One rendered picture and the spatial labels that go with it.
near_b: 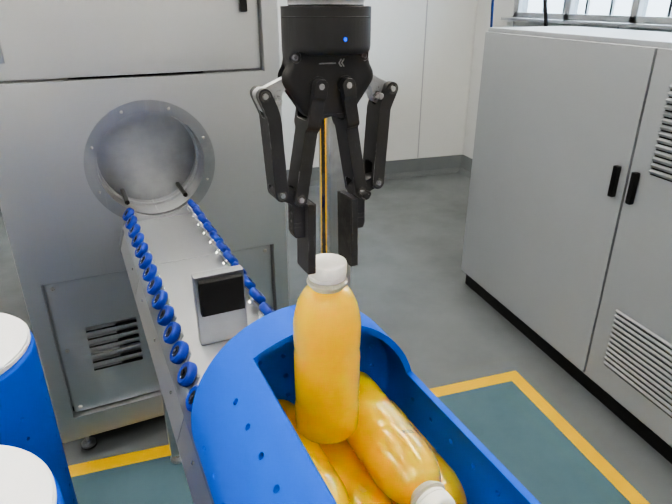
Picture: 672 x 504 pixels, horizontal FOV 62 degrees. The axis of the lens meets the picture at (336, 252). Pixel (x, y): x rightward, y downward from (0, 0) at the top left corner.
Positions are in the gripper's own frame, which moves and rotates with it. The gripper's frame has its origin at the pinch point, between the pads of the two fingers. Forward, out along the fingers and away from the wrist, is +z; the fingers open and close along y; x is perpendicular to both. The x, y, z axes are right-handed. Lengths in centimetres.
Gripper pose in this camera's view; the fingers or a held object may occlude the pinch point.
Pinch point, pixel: (327, 233)
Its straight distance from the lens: 53.9
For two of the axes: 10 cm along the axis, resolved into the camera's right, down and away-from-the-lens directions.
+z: 0.0, 9.2, 4.0
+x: 4.2, 3.6, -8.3
